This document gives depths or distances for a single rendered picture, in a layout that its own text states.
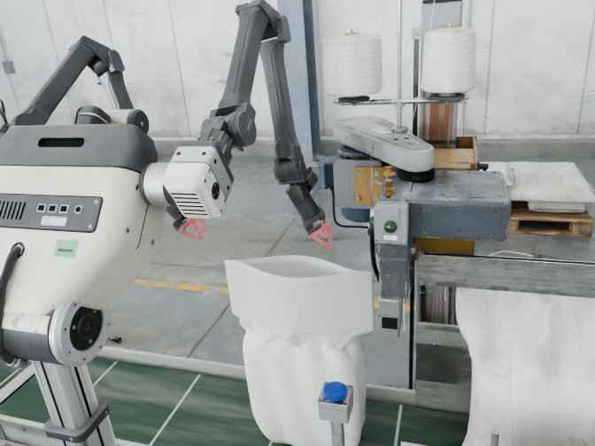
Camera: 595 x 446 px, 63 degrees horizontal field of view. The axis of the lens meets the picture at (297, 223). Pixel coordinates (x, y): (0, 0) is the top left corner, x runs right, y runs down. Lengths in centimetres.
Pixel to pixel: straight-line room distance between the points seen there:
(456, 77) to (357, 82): 26
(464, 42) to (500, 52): 492
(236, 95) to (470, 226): 61
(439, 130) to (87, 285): 111
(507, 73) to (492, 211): 520
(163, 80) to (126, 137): 636
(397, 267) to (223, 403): 106
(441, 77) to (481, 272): 53
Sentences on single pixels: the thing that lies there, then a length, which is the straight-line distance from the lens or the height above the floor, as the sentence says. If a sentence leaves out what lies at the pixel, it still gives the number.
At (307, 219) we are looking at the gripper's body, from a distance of 141.
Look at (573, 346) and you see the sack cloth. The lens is 152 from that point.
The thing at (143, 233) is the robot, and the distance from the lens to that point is 106.
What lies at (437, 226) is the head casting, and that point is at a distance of 119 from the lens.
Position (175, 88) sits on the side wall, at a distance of 734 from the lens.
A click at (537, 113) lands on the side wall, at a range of 644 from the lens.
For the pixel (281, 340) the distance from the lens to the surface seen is 158.
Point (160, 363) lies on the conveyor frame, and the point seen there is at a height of 38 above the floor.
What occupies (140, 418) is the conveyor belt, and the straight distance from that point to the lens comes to 210.
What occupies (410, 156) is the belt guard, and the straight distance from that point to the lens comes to 125.
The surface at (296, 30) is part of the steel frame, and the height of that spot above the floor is 161.
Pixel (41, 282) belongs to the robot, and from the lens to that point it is 107.
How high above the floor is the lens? 174
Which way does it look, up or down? 23 degrees down
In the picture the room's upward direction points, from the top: 5 degrees counter-clockwise
